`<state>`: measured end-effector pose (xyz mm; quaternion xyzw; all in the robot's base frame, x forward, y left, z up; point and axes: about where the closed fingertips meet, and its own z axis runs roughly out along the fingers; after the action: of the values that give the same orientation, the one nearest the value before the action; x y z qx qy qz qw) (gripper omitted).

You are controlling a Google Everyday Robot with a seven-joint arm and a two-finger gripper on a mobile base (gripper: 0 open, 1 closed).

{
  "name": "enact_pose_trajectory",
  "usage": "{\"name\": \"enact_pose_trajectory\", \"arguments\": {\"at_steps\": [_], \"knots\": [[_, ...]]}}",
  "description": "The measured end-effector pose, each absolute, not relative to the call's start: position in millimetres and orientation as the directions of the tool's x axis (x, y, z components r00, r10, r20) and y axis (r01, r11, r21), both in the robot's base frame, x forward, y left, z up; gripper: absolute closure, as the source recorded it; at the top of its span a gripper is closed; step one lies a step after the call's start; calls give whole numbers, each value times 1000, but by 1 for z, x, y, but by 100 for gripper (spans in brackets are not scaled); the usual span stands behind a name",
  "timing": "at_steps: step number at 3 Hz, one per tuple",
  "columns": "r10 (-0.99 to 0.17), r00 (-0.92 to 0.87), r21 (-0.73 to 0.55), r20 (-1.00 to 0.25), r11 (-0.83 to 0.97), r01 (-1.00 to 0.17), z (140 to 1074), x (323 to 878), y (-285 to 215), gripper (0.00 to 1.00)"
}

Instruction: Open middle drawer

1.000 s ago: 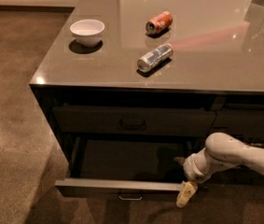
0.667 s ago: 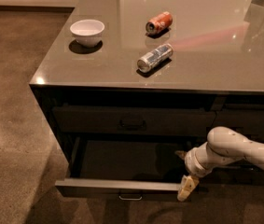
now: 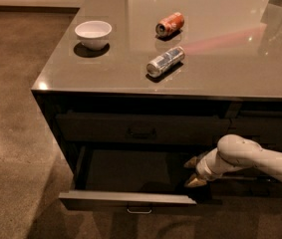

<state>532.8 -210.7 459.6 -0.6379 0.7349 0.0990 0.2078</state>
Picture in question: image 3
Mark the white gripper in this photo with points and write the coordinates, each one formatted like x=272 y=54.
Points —
x=202 y=168

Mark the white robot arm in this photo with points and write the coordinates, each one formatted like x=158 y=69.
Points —
x=233 y=153

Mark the dark drawer cabinet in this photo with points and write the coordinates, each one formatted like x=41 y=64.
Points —
x=167 y=101

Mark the silver blue can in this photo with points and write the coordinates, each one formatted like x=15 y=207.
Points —
x=162 y=63

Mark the orange soda can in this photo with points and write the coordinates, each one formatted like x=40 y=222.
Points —
x=170 y=24

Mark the white bowl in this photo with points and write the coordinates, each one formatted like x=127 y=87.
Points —
x=94 y=35

